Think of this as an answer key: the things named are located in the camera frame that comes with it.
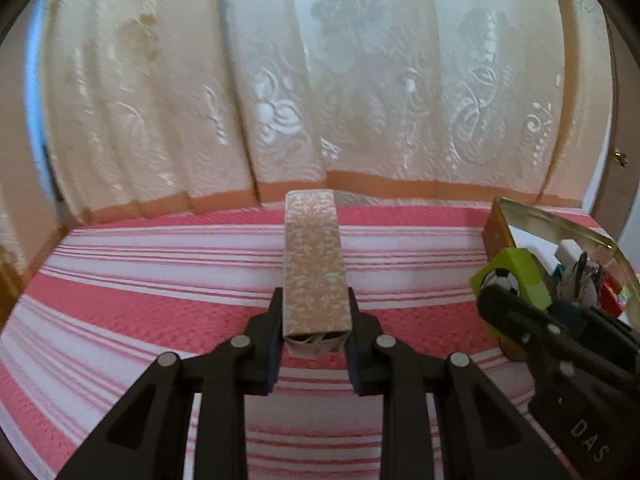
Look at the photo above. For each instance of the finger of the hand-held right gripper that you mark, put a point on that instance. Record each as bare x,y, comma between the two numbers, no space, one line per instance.
520,325
567,319

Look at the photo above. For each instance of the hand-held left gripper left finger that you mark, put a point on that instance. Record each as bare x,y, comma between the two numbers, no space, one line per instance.
269,352

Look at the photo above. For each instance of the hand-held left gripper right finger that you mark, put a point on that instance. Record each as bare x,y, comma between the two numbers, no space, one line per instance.
357,360

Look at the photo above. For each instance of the red toy block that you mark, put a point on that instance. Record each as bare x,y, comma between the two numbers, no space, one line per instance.
611,295

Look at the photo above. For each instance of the green toy block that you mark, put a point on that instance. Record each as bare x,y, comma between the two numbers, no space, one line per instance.
520,265

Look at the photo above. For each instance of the peach floral patterned box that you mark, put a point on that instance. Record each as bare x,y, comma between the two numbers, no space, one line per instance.
312,270

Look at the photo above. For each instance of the gold metal tin box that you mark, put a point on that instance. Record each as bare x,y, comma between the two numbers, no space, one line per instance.
495,235

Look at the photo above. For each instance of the pink striped bedspread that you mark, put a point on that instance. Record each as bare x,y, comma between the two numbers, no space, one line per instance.
125,285

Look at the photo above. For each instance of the brass door knob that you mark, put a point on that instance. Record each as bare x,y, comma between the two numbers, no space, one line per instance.
621,157

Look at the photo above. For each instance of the brown wooden door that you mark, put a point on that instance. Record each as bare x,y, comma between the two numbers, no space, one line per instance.
625,110

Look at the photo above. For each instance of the cream floral curtain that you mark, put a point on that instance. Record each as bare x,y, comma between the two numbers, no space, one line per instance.
12,240
350,85

